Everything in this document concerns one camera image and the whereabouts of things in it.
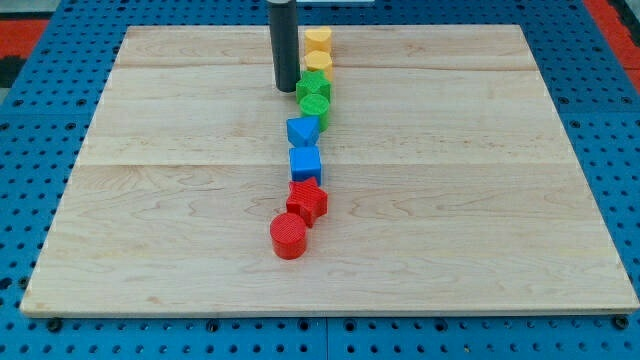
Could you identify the blue triangle block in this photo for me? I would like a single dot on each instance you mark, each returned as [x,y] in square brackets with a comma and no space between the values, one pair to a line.
[303,131]

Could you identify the blue cube block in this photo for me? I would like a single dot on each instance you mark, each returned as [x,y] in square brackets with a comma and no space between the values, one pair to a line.
[305,163]

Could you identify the red cylinder block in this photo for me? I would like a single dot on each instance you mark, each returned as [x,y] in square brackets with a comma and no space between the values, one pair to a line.
[288,235]

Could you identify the green cylinder block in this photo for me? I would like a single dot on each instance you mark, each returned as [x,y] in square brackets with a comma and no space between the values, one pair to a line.
[316,105]

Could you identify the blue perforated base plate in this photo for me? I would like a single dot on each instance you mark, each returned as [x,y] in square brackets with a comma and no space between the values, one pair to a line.
[48,111]

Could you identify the red star block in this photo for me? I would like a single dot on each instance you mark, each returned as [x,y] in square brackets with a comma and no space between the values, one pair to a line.
[307,200]

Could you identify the yellow heart block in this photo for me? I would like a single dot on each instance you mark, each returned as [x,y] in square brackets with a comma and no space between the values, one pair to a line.
[318,39]

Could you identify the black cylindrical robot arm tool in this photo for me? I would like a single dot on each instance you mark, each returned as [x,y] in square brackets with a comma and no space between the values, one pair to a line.
[283,28]

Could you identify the yellow hexagon block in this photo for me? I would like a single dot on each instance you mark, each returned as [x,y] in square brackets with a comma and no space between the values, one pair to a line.
[319,61]

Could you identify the light wooden board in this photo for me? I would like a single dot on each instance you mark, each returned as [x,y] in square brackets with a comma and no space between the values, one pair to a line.
[453,189]

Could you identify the green star block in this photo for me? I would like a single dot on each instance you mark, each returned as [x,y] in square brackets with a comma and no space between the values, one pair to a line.
[313,82]

